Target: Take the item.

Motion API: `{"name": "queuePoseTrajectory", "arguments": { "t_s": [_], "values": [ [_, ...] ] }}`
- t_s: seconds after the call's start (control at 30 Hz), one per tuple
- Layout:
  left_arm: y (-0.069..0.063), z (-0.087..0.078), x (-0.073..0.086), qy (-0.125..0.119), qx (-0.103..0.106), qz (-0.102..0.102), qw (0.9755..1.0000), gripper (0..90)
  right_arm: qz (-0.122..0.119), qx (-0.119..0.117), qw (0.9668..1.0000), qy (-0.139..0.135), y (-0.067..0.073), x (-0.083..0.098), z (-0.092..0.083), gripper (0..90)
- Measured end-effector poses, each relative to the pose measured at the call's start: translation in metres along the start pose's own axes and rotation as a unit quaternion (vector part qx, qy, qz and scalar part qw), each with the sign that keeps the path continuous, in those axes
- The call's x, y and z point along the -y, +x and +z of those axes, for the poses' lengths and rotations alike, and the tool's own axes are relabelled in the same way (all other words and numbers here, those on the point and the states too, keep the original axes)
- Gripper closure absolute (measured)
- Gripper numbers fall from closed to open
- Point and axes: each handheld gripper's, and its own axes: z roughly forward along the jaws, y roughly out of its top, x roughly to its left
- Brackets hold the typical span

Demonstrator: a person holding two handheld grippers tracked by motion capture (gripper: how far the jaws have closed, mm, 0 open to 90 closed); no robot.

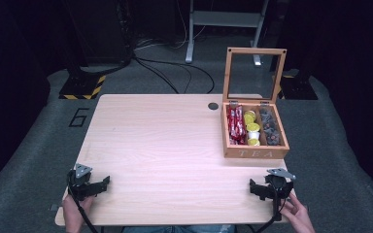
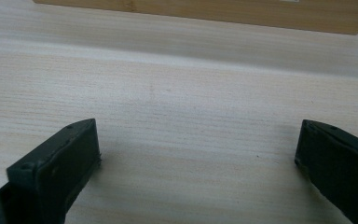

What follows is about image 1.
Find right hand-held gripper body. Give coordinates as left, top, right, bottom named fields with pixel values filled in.
left=263, top=167, right=297, bottom=200

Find white floor cables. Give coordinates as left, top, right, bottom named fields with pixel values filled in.
left=135, top=0, right=207, bottom=51

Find dark grey tea packets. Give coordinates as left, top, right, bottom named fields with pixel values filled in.
left=258, top=109, right=282, bottom=147

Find black cabinet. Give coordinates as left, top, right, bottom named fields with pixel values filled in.
left=67, top=0, right=134, bottom=67

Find person's left hand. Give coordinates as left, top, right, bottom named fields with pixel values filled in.
left=61, top=194, right=95, bottom=231

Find black floor cables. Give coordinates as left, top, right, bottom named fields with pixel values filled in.
left=132, top=55, right=216, bottom=95

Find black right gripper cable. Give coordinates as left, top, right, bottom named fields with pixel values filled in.
left=254, top=183, right=284, bottom=233

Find wooden box with glass lid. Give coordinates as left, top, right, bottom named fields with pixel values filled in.
left=220, top=47, right=291, bottom=160

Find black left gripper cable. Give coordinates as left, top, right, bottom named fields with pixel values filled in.
left=67, top=185, right=100, bottom=233

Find striped black stand base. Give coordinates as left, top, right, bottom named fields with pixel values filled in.
left=58, top=74, right=107, bottom=101

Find bundle of red sachets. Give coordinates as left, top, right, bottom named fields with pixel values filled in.
left=226, top=105, right=248, bottom=146

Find white metal desk frame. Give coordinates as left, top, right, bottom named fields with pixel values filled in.
left=185, top=0, right=270, bottom=66

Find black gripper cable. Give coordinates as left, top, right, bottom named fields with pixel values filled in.
left=67, top=185, right=100, bottom=233
left=254, top=183, right=284, bottom=233

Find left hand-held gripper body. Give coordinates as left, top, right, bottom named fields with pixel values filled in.
left=66, top=163, right=94, bottom=202

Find person's right hand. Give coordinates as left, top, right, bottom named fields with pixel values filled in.
left=279, top=191, right=311, bottom=227

